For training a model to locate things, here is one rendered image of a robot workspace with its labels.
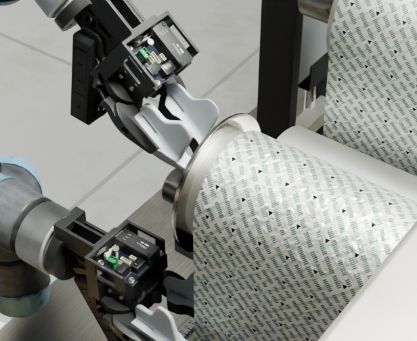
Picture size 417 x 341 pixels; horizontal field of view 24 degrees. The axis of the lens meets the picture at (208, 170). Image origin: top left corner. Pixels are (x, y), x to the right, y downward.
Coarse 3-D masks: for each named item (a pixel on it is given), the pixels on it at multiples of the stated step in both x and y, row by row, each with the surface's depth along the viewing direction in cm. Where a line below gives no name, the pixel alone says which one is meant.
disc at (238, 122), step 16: (224, 128) 93; (240, 128) 96; (256, 128) 99; (208, 144) 92; (192, 160) 91; (192, 176) 92; (176, 192) 92; (176, 208) 92; (176, 224) 93; (176, 240) 95; (192, 240) 97
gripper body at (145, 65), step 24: (96, 0) 94; (120, 0) 94; (72, 24) 99; (96, 24) 96; (120, 24) 94; (144, 24) 94; (168, 24) 97; (96, 48) 98; (120, 48) 93; (144, 48) 94; (168, 48) 95; (192, 48) 97; (96, 72) 98; (120, 72) 97; (144, 72) 93; (168, 72) 95; (120, 96) 97; (144, 96) 96
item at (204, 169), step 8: (232, 136) 94; (216, 144) 93; (224, 144) 93; (216, 152) 93; (208, 160) 92; (200, 168) 92; (208, 168) 92; (200, 176) 92; (192, 184) 92; (200, 184) 92; (192, 192) 92; (192, 200) 93; (192, 208) 93; (192, 216) 93; (192, 224) 94; (192, 232) 95
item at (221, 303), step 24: (216, 288) 96; (240, 288) 94; (216, 312) 99; (240, 312) 96; (264, 312) 94; (288, 312) 91; (216, 336) 101; (240, 336) 98; (264, 336) 96; (288, 336) 93; (312, 336) 91
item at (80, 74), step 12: (84, 36) 98; (72, 48) 99; (84, 48) 98; (72, 60) 100; (84, 60) 99; (72, 72) 101; (84, 72) 100; (72, 84) 102; (84, 84) 101; (72, 96) 103; (84, 96) 102; (96, 96) 103; (72, 108) 104; (84, 108) 103; (96, 108) 104; (84, 120) 104
